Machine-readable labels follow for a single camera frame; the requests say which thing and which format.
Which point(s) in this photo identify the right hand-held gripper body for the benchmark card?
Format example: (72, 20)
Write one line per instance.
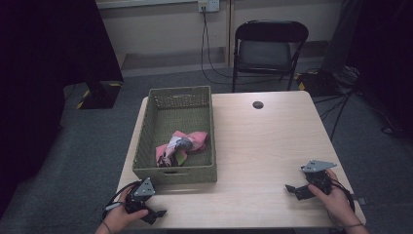
(317, 178)

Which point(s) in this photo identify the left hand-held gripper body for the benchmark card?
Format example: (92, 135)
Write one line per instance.
(140, 195)

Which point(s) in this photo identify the pink printed cloth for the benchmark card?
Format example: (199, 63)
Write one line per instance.
(181, 147)

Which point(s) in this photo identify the green woven basket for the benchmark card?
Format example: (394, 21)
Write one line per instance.
(177, 133)

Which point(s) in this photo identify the person's left hand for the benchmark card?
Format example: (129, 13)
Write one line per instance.
(120, 217)

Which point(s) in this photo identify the person's right hand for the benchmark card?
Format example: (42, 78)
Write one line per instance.
(335, 202)

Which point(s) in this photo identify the grey tape patch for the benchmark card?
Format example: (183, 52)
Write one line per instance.
(359, 199)

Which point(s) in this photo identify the black tripod stand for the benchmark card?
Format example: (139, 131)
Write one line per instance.
(341, 107)

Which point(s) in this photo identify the dark round table grommet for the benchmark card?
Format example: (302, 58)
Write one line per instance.
(257, 105)

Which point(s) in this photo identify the black yellow-striped box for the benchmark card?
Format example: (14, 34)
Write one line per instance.
(316, 83)

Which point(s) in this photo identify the black yellow-striped stand base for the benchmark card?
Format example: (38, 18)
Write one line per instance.
(97, 94)

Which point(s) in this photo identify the black folding chair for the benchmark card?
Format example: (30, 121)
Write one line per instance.
(264, 52)

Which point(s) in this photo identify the black curtain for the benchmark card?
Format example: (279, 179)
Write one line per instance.
(42, 84)
(383, 48)

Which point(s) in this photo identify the white wall socket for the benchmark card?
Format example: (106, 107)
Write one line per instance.
(208, 5)

